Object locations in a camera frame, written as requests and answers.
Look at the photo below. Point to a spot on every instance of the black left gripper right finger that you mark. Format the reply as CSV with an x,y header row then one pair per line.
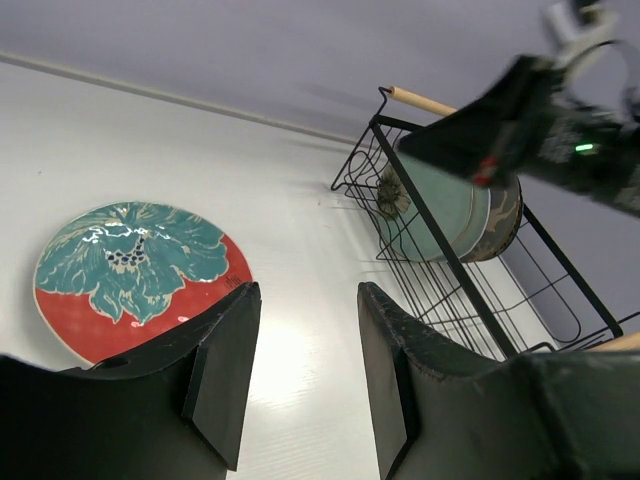
x,y
441,411

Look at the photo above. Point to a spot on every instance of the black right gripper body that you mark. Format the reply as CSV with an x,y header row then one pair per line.
x,y
521,125

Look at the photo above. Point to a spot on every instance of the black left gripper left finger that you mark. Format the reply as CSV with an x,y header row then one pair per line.
x,y
171,408

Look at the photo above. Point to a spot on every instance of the light green flower plate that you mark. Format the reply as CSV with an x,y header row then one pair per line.
x,y
460,209

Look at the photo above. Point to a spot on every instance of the red and teal floral plate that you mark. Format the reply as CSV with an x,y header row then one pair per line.
x,y
119,275

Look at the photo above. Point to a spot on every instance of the grey reindeer plate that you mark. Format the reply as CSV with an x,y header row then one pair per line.
x,y
504,218

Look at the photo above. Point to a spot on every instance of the black wire dish rack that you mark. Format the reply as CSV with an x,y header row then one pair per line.
x,y
484,306

